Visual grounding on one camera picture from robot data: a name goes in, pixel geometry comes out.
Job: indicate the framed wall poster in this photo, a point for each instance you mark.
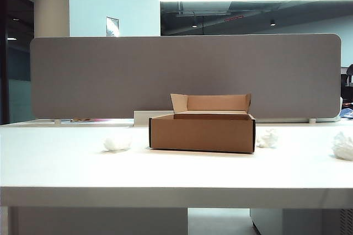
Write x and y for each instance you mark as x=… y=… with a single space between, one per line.
x=112 y=26

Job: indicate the white divider foot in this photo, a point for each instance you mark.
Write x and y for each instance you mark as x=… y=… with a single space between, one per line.
x=57 y=121
x=312 y=120

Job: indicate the large spiky white paper ball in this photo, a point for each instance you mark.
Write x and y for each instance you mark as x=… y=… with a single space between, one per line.
x=343 y=146

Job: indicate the small spiky white paper ball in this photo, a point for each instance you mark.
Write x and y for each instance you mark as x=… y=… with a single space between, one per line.
x=267 y=139

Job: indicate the grey fabric desk divider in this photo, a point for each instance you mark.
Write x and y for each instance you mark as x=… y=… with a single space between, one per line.
x=110 y=77

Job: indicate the white desk support panel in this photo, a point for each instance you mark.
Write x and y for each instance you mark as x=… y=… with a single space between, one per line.
x=96 y=222

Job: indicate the pink flat item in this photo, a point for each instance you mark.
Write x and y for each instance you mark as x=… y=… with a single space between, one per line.
x=100 y=120

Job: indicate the round white paper ball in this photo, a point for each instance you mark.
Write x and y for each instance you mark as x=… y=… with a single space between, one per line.
x=117 y=142

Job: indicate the blue cloth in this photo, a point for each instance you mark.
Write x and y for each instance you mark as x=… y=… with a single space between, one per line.
x=348 y=113

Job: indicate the brown cardboard box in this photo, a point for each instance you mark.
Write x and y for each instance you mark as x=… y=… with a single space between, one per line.
x=201 y=135

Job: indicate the red ceiling sign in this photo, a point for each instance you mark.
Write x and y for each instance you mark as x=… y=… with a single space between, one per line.
x=234 y=18

